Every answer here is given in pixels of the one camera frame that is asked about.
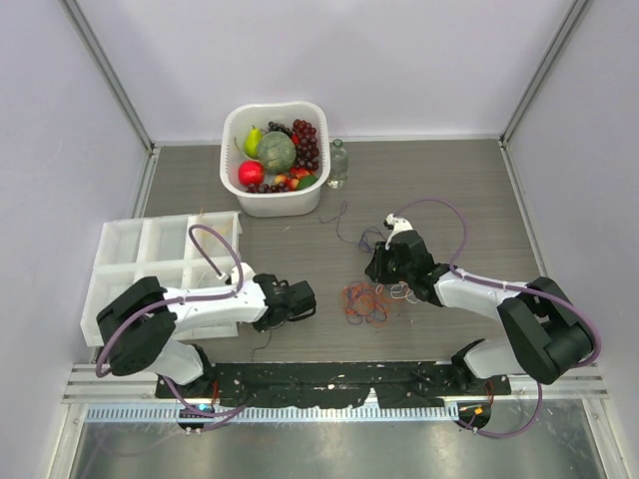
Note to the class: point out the red grape bunch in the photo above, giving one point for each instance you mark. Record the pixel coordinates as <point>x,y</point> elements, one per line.
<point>305,138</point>

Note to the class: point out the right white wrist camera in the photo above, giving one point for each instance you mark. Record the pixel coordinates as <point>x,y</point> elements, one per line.
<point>396,225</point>

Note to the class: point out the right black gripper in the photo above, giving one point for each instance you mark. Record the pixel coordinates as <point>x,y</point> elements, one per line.
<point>376,268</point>

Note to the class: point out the green melon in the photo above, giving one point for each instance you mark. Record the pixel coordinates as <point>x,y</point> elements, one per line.
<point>277,153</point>

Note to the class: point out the white compartment tray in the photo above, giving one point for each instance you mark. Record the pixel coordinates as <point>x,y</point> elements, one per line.
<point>131,249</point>

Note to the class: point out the green pear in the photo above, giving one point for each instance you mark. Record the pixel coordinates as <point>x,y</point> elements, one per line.
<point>251,144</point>

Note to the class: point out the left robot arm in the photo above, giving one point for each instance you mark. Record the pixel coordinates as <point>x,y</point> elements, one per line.
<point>140,327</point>

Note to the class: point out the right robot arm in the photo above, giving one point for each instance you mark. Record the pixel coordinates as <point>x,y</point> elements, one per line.
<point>544,336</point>

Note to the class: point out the white fruit basket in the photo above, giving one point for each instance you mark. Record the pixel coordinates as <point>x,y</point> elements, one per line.
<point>236,127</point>

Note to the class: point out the clear plastic bottle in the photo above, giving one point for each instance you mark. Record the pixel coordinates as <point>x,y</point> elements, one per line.
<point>338,165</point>

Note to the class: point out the peach fruit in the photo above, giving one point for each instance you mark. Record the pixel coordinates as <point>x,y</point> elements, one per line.
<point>291,178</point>

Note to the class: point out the slotted cable duct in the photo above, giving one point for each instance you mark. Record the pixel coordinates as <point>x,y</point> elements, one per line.
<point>175,413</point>

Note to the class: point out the red apple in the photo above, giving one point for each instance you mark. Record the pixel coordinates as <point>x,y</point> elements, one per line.
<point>251,173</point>

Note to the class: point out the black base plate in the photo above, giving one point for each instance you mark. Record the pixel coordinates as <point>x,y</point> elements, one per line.
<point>338,385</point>

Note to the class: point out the dark grape bunch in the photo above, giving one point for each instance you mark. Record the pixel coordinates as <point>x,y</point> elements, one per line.
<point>281,128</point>

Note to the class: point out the aluminium rail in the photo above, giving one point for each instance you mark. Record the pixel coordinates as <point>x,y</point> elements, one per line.
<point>84,386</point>

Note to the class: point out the green lime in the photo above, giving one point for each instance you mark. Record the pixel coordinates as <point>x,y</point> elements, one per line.
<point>306,182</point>

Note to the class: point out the dark cherries front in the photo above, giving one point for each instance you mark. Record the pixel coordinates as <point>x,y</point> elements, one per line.
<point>264,188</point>

